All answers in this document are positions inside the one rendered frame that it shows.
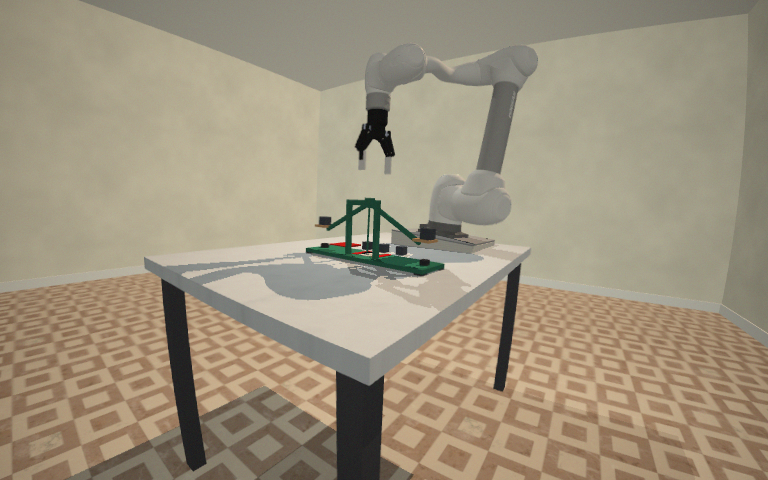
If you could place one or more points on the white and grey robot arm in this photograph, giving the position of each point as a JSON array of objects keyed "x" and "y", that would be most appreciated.
[{"x": 483, "y": 199}]

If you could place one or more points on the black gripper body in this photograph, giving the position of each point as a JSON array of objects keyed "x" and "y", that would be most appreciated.
[{"x": 378, "y": 119}]

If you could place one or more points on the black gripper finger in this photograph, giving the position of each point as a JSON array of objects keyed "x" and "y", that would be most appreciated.
[
  {"x": 363, "y": 142},
  {"x": 386, "y": 144}
]

